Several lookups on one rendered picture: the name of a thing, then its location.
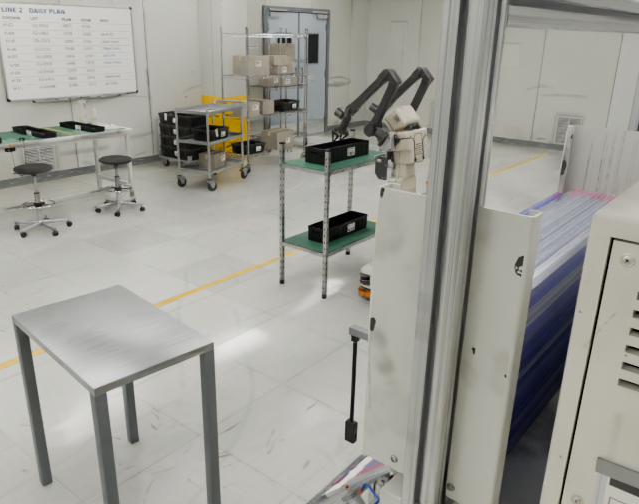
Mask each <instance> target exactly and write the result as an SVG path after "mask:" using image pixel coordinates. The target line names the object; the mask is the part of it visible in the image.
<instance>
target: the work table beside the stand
mask: <svg viewBox="0 0 639 504"><path fill-rule="evenodd" d="M12 321H13V327H14V333H15V339H16V345H17V350H18V356H19V362H20V368H21V374H22V380H23V386H24V391H25V397H26V403H27V409H28V415H29V421H30V427H31V432H32V438H33V444H34V450H35V456H36V462H37V468H38V473H39V479H40V483H41V484H42V485H43V487H44V486H46V485H48V484H50V483H53V480H52V474H51V468H50V462H49V456H48V450H47V443H46V437H45V431H44V425H43V419H42V413H41V406H40V400H39V394H38V388H37V382H36V375H35V369H34V363H33V357H32V351H31V345H30V338H31V339H32V340H33V341H34V342H35V343H36V344H38V345H39V346H40V347H41V348H42V349H43V350H44V351H45V352H46V353H47V354H48V355H50V356H51V357H52V358H53V359H54V360H55V361H56V362H57V363H58V364H59V365H60V366H62V367H63V368H64V369H65V370H66V371H67V372H68V373H69V374H70V375H71V376H72V377H74V378H75V379H76V380H77V381H78V382H79V383H80V384H81V385H82V386H83V387H84V388H86V389H87V390H88V391H89V394H90V402H91V410H92V418H93V425H94V433H95V441H96V449H97V457H98V464H99V472H100V480H101V488H102V496H103V503H104V504H120V503H119V494H118V485H117V477H116V468H115V460H114V451H113V442H112V434H111V425H110V417H109V408H108V400H107V392H109V391H111V390H114V389H116V388H118V387H121V386H122V392H123V401H124V411H125V420H126V430H127V439H128V442H130V443H131V444H134V443H136V442H138V441H139V434H138V424H137V414H136V403H135V393H134V383H133V381H136V380H138V379H141V378H143V377H146V376H148V375H151V374H153V373H156V372H158V371H161V370H163V369H165V368H168V367H170V366H173V365H175V364H178V363H180V362H183V361H185V360H188V359H190V358H193V357H195V356H198V355H199V358H200V376H201V395H202V414H203V432H204V451H205V470H206V488H207V504H221V492H220V469H219V446H218V423H217V400H216V378H215V355H214V341H212V340H210V339H209V338H207V337H205V336H204V335H202V334H200V333H199V332H197V331H196V330H194V329H192V328H191V327H189V326H187V325H186V324H184V323H182V322H181V321H179V320H177V319H176V318H174V317H173V316H171V315H169V314H168V313H166V312H164V311H163V310H161V309H159V308H158V307H156V306H154V305H153V304H151V303H150V302H148V301H146V300H145V299H143V298H141V297H140V296H138V295H136V294H135V293H133V292H131V291H130V290H128V289H126V288H125V287H123V286H122V285H120V284H119V285H116V286H112V287H109V288H105V289H102V290H98V291H95V292H91V293H88V294H84V295H80V296H77V297H73V298H70V299H66V300H63V301H59V302H56V303H52V304H49V305H45V306H42V307H38V308H34V309H31V310H27V311H24V312H20V313H17V314H13V315H12ZM29 337H30V338H29Z"/></svg>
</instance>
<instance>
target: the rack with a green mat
mask: <svg viewBox="0 0 639 504"><path fill-rule="evenodd" d="M350 138H355V129H350ZM383 153H386V152H380V151H374V150H369V152H368V155H364V156H360V157H356V158H351V159H347V160H343V161H339V162H335V163H331V150H330V149H326V150H325V165H319V164H314V163H308V162H305V157H303V158H299V159H294V160H290V161H285V142H279V283H280V284H284V283H285V246H287V247H290V248H293V249H297V250H300V251H303V252H307V253H310V254H313V255H317V256H320V257H323V258H322V297H321V298H322V299H326V298H327V275H328V257H330V256H332V255H334V254H337V253H339V252H341V251H344V250H346V252H345V254H346V255H350V248H351V247H353V246H355V245H358V244H360V243H362V242H365V241H367V240H369V239H372V238H374V237H375V229H376V222H372V221H368V220H367V227H366V228H364V229H361V230H359V231H356V232H353V233H351V234H348V235H346V236H343V237H341V238H338V239H336V240H333V241H331V242H328V239H329V203H330V176H331V175H335V174H338V173H342V172H346V171H349V174H348V200H347V212H348V211H351V210H352V190H353V169H357V168H361V167H365V166H368V165H372V164H375V158H374V156H375V155H379V154H383ZM285 168H288V169H293V170H299V171H304V172H309V173H314V174H319V175H324V217H323V244H322V243H319V242H315V241H312V240H309V239H308V231H305V232H303V233H300V234H297V235H294V236H292V237H289V238H286V239H285Z"/></svg>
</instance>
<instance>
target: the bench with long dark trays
mask: <svg viewBox="0 0 639 504"><path fill-rule="evenodd" d="M117 127H118V128H115V129H105V131H103V132H95V133H92V132H86V131H78V130H74V129H69V128H64V127H60V125H59V126H50V127H41V129H46V130H51V131H56V132H57V137H51V138H38V137H34V136H28V135H25V134H21V133H17V132H13V131H4V132H0V137H1V138H2V143H0V153H1V152H5V148H9V144H12V147H15V150H24V146H25V149H31V148H39V147H46V146H54V145H61V144H69V143H77V142H84V141H92V140H93V148H94V157H95V167H96V176H97V185H98V187H99V189H97V190H92V191H87V192H82V193H77V194H72V195H67V196H62V197H57V198H52V199H49V200H54V201H55V203H56V202H61V201H66V200H70V199H75V198H80V197H85V196H90V195H95V194H100V193H105V192H106V191H104V190H103V188H101V187H102V179H105V180H109V181H112V182H115V178H112V177H109V176H105V175H101V170H100V162H99V161H98V160H99V151H98V141H97V140H99V139H107V138H114V137H122V136H125V147H126V156H129V157H131V147H130V136H129V132H133V129H131V128H126V127H120V126H117ZM19 138H25V140H24V141H20V140H19ZM12 147H11V148H12ZM127 169H128V181H129V182H127V181H124V180H120V184H123V185H130V186H132V187H133V189H132V190H130V191H129V192H130V196H131V197H132V198H133V196H135V194H134V182H133V171H132V161H131V162H130V163H127ZM23 209H25V208H22V207H21V205H17V206H12V207H7V208H2V209H0V214H3V213H8V212H13V211H18V210H23Z"/></svg>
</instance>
